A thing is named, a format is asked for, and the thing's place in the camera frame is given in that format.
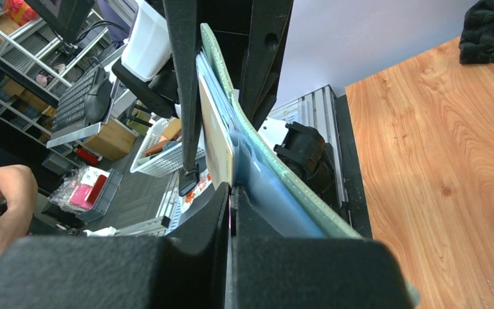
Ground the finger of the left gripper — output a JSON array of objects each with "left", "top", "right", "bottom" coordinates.
[
  {"left": 163, "top": 0, "right": 201, "bottom": 173},
  {"left": 239, "top": 0, "right": 293, "bottom": 129}
]

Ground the black keyboard on stand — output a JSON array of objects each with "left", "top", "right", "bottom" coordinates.
[{"left": 46, "top": 67, "right": 116, "bottom": 149}]

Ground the person's hand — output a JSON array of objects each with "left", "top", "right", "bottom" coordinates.
[{"left": 0, "top": 211, "right": 33, "bottom": 257}]

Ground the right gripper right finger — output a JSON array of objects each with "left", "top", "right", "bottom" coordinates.
[{"left": 231, "top": 187, "right": 414, "bottom": 308}]

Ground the cardboard box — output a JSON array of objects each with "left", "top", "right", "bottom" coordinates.
[{"left": 83, "top": 118, "right": 136, "bottom": 161}]

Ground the grey tray with packets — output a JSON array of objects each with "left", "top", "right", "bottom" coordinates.
[{"left": 50, "top": 166, "right": 124, "bottom": 223}]

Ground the green leather card holder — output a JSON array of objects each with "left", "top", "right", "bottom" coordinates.
[{"left": 196, "top": 23, "right": 420, "bottom": 308}]

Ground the black floral patterned blanket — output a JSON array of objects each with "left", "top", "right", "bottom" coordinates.
[{"left": 459, "top": 0, "right": 494, "bottom": 65}]

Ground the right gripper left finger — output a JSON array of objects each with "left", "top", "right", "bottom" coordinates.
[{"left": 0, "top": 183, "right": 230, "bottom": 308}]

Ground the white plastic basket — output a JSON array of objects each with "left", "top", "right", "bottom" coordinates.
[{"left": 129, "top": 118, "right": 183, "bottom": 178}]

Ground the person's bare forearm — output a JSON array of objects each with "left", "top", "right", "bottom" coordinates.
[{"left": 0, "top": 164, "right": 38, "bottom": 234}]

